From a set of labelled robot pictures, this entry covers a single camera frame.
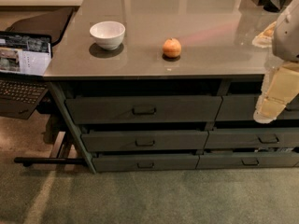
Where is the open black laptop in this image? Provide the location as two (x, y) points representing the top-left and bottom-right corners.
(0, 31), (52, 119)

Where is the grey drawer cabinet frame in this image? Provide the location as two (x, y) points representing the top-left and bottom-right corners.
(51, 78), (299, 172)

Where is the glass jar with snacks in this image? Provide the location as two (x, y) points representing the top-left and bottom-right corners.
(252, 21), (277, 48)

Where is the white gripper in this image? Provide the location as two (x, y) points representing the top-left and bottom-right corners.
(253, 62), (299, 124)

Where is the white ceramic bowl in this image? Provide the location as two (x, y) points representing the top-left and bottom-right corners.
(90, 21), (126, 50)

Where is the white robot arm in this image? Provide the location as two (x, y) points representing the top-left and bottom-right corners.
(252, 0), (299, 124)

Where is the grey drawer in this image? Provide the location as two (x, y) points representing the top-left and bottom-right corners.
(81, 130), (208, 152)
(65, 95), (221, 124)
(205, 128), (299, 149)
(197, 152), (299, 169)
(216, 94), (299, 121)
(93, 154), (199, 172)

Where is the orange round fruit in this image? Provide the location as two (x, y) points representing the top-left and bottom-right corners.
(163, 38), (181, 58)

